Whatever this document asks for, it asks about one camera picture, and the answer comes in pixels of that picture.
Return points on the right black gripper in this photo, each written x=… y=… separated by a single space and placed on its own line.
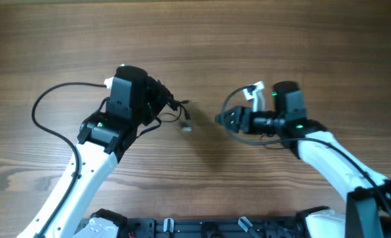
x=238 y=113

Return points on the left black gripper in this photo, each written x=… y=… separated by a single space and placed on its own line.
x=160 y=92

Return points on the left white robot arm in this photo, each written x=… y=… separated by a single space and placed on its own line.
x=135 y=99

